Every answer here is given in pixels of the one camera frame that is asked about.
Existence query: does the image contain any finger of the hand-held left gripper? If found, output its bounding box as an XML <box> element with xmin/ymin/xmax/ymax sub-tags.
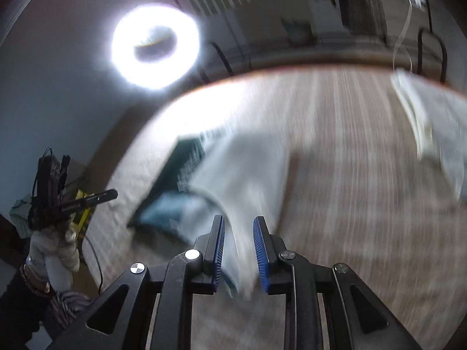
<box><xmin>60</xmin><ymin>189</ymin><xmax>118</xmax><ymax>217</ymax></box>

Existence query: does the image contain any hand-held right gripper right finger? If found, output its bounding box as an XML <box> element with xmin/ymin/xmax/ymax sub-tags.
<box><xmin>253</xmin><ymin>216</ymin><xmax>424</xmax><ymax>350</ymax></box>

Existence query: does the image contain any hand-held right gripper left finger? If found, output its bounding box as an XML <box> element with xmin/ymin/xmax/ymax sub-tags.
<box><xmin>47</xmin><ymin>214</ymin><xmax>227</xmax><ymax>350</ymax></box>

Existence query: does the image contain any green and white printed t-shirt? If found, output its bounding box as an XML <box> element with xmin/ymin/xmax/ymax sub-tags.
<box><xmin>127</xmin><ymin>126</ymin><xmax>292</xmax><ymax>298</ymax></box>

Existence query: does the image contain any person's left forearm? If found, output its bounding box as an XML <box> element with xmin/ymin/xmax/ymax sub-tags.
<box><xmin>0</xmin><ymin>270</ymin><xmax>50</xmax><ymax>350</ymax></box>

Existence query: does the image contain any person's left hand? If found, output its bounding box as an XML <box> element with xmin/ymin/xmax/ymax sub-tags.
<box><xmin>30</xmin><ymin>222</ymin><xmax>81</xmax><ymax>290</ymax></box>

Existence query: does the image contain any person's striped clothing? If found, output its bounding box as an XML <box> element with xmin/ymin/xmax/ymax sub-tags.
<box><xmin>46</xmin><ymin>289</ymin><xmax>94</xmax><ymax>336</ymax></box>

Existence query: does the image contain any white folded garment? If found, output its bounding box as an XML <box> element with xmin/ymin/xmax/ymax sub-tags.
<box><xmin>391</xmin><ymin>69</ymin><xmax>436</xmax><ymax>158</ymax></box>

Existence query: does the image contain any translucent white cloth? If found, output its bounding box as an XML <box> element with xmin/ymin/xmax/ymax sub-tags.
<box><xmin>419</xmin><ymin>80</ymin><xmax>467</xmax><ymax>202</ymax></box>

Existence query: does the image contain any dark plaid coat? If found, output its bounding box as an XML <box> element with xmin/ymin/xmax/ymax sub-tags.
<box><xmin>334</xmin><ymin>0</ymin><xmax>388</xmax><ymax>41</ymax></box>

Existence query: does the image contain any black floor cable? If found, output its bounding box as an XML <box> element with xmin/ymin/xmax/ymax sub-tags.
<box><xmin>81</xmin><ymin>238</ymin><xmax>105</xmax><ymax>295</ymax></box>

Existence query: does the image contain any ring light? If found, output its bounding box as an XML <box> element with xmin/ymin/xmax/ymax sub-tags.
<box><xmin>111</xmin><ymin>3</ymin><xmax>201</xmax><ymax>89</ymax></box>

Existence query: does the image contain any white lamp cable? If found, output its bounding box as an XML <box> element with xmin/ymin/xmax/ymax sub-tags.
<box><xmin>392</xmin><ymin>0</ymin><xmax>415</xmax><ymax>74</ymax></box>

